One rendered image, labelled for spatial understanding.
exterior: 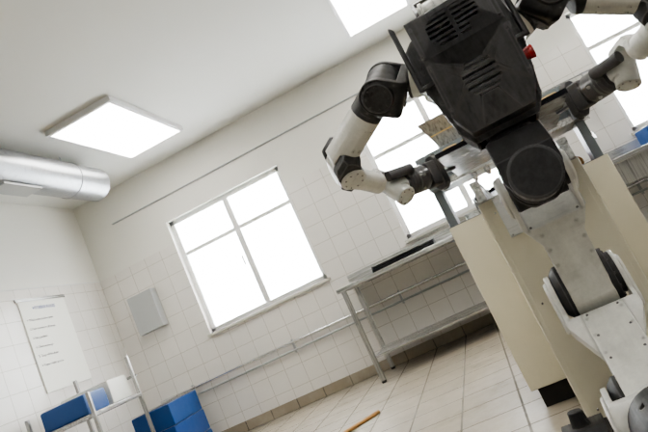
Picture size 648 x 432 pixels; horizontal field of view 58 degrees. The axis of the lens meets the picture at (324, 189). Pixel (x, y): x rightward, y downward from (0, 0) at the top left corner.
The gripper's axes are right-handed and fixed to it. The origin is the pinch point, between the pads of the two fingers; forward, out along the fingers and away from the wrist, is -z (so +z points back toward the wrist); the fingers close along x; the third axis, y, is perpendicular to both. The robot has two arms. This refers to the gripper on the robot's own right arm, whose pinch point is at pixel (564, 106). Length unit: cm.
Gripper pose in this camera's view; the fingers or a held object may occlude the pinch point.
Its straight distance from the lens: 199.8
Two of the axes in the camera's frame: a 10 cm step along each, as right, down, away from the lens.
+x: -4.2, -8.9, 1.9
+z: 3.8, -3.6, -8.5
